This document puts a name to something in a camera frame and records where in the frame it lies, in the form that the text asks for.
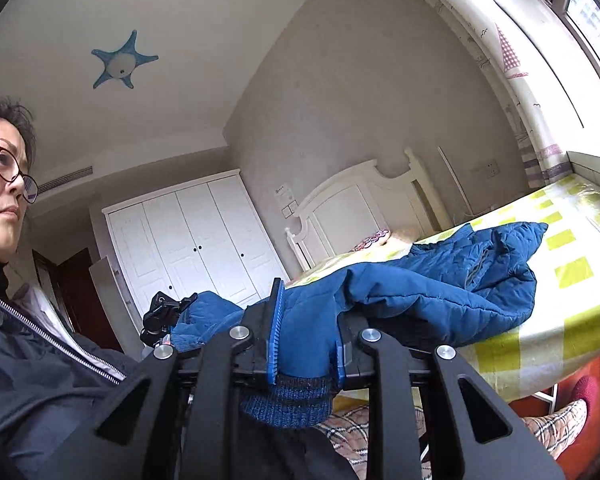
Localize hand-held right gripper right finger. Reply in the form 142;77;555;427
336;312;566;480

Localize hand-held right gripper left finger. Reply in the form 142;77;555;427
32;277;286;480

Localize blue puffer jacket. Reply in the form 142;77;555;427
171;221;550;429

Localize white door panel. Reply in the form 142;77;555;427
87;255;147;361

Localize white wardrobe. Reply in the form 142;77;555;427
102;169;291;322

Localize dark brown door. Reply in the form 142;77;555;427
32;247;124;354

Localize patterned pink pillow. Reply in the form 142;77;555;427
350;229;392;254

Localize cream pillow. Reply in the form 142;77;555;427
385;227;422;249

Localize white headboard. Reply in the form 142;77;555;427
285;147;453;272

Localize white air vent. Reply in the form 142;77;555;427
36;165;95;197

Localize person's head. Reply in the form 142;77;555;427
0;97;40;267

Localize thin white pole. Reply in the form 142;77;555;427
437;146;476;219

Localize dark red glasses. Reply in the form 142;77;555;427
0;145;40;205

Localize person's right leg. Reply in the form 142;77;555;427
315;394;589;480

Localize red slipper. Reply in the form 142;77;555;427
570;375;600;414

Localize bed with yellow checked sheet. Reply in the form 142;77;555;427
285;175;600;392

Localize blue star ceiling light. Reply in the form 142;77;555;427
91;30;159;92

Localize white window sill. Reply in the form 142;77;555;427
567;151;600;197

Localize printed cream curtain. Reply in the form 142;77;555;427
380;0;577;189

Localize dark framed window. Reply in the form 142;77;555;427
530;0;600;111

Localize white wall notice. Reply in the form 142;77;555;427
272;182;299;219

